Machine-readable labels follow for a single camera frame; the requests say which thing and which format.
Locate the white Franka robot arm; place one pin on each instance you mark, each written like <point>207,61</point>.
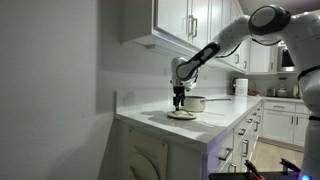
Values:
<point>233,31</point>

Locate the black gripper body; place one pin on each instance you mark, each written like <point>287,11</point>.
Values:
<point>179,91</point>

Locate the black clamp tool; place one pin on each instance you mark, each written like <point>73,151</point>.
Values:
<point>289,165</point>

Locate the white kitchen cabinet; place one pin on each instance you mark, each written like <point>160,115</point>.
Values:
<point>173,16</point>
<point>186,163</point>

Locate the red and black hand tool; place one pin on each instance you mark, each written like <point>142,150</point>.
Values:
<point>253,168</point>

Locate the white round plate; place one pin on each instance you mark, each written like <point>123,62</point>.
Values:
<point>186,115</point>

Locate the white lower kitchen cabinet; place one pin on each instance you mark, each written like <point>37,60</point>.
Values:
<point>186,163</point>

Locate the white upper kitchen cabinet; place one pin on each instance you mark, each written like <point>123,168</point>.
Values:
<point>173,16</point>

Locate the black countertop appliance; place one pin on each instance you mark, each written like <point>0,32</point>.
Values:
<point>232,86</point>

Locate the built-in microwave oven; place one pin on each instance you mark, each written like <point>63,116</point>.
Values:
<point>286,60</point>

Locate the small silver appliance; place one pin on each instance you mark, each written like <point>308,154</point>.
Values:
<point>271,92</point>

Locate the white paper towel roll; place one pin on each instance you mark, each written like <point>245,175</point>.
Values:
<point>241,87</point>

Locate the small metal pot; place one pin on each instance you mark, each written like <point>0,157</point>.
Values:
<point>282,92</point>

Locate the white corner base cabinet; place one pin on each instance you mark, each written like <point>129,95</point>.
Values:
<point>278,128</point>

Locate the metal kettle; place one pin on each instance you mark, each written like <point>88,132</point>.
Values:
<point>295,91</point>

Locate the narrow white wall cabinet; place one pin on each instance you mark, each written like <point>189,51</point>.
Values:
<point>261,56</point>

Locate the brown wicker basket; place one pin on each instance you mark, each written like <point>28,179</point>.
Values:
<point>254,93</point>

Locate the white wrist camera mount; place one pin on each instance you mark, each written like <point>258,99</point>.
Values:
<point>189,86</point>

